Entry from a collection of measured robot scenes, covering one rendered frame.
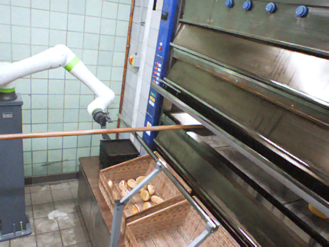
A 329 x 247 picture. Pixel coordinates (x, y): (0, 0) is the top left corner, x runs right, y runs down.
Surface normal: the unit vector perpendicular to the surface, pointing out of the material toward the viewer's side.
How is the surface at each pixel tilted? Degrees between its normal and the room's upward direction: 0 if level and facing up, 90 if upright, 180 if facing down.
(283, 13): 90
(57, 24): 90
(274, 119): 70
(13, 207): 90
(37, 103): 90
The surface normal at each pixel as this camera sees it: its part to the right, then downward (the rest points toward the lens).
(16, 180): 0.51, 0.40
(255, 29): -0.88, 0.04
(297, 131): -0.77, -0.28
